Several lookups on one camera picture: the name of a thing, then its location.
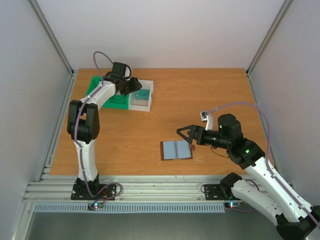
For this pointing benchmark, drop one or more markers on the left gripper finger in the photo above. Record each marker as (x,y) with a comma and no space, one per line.
(132,90)
(135,84)

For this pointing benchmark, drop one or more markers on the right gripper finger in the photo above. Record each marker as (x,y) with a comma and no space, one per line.
(186,128)
(186,134)

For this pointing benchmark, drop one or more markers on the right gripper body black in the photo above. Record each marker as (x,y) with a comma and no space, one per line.
(195,134)

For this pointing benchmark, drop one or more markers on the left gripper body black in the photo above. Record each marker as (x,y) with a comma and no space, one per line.
(127,87)

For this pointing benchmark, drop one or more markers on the brown leather card holder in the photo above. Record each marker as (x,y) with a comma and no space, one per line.
(175,150)

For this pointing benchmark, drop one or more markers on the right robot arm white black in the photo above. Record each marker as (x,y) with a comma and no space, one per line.
(293,217)

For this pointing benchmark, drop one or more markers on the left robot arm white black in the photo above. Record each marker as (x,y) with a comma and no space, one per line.
(83,125)

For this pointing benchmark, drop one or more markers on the green two-compartment bin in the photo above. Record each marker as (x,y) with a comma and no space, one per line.
(117,101)

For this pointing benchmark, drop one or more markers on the white plastic bin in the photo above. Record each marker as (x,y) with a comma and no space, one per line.
(142,105)

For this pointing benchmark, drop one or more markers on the right controller board with LEDs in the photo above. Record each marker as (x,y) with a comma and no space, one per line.
(233,204)

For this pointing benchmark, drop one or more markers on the controller board with leds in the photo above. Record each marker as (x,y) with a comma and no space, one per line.
(233,204)
(95,206)

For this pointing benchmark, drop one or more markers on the left controller board with LEDs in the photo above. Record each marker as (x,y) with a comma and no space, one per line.
(95,206)

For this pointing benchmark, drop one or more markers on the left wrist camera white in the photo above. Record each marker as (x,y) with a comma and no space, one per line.
(128,72)

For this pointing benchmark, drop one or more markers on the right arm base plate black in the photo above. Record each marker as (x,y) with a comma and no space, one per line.
(217,192)

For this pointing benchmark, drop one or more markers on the left aluminium corner post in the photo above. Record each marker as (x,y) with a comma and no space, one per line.
(49,32)

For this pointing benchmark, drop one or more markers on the aluminium corner post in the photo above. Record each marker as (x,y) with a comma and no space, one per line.
(49,32)
(269,35)

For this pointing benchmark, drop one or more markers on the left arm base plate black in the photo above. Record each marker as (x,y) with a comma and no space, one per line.
(80,192)

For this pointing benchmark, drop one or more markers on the aluminium rail frame front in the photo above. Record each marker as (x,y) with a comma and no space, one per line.
(136,188)

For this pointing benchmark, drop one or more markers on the grey slotted cable duct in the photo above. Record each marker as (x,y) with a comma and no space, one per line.
(130,208)

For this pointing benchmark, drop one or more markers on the right aluminium corner post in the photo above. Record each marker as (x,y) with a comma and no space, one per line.
(269,35)

